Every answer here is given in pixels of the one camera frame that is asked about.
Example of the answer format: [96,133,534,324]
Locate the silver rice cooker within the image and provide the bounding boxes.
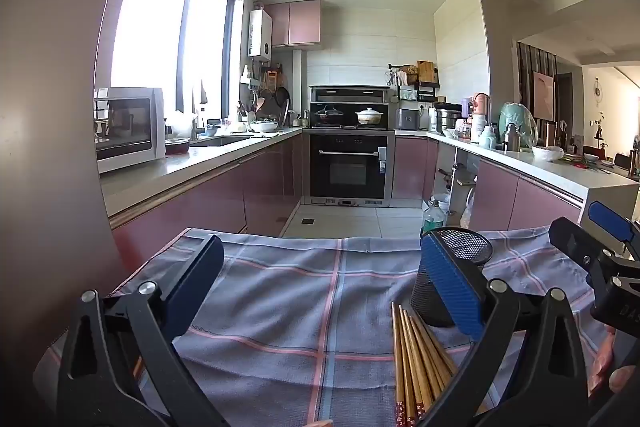
[396,108,422,130]

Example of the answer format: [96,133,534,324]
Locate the bundle of wooden chopsticks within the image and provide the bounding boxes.
[390,301,461,427]

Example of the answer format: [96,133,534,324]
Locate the black wall shelf rack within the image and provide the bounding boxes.
[387,62,441,104]

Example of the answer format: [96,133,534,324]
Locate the kitchen window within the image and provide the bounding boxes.
[110,0,237,118]

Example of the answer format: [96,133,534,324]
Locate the kitchen sink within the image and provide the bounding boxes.
[190,134,252,148]

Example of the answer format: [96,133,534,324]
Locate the green fan in plastic bag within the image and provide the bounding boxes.
[498,102,539,150]

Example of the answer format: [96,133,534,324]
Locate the pink base cabinets by window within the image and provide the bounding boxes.
[102,132,304,265]

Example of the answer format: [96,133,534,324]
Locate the black mesh utensil holder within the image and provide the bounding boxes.
[410,227,494,329]

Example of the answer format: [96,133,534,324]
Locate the white plastic bag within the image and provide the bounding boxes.
[531,145,565,162]

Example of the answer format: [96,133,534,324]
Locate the black pot with lid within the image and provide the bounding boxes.
[314,105,345,126]

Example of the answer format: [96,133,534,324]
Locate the white water heater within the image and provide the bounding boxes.
[248,9,274,59]

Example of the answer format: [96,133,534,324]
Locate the framed wall picture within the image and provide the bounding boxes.
[531,71,555,122]

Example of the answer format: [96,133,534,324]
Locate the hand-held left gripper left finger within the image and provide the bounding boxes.
[32,234,228,427]

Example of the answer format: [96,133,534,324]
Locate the white toaster oven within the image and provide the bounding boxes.
[94,87,167,174]

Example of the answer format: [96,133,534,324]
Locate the pink base cabinets with open bay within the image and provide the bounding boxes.
[394,134,587,234]

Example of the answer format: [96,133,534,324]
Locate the grey plaid cloth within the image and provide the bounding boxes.
[35,227,617,427]

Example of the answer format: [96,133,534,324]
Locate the person's right hand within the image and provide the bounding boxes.
[587,328,640,400]

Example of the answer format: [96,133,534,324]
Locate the black built-in oven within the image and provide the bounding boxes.
[307,131,392,202]

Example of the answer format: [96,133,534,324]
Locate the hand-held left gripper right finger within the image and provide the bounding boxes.
[417,234,596,427]

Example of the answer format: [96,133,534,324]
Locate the white casserole pot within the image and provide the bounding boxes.
[355,107,384,126]

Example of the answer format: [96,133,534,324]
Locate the black range hood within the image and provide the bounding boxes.
[308,84,393,104]

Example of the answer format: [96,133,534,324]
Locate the pink wall cabinet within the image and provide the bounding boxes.
[265,0,322,48]

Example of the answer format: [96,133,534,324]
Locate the steel stock pot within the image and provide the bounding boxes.
[434,103,463,134]

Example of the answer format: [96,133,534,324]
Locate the cooking oil bottle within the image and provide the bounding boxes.
[422,198,447,239]

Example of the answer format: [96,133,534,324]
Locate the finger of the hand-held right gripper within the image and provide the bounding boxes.
[587,200,637,244]
[548,216,617,289]

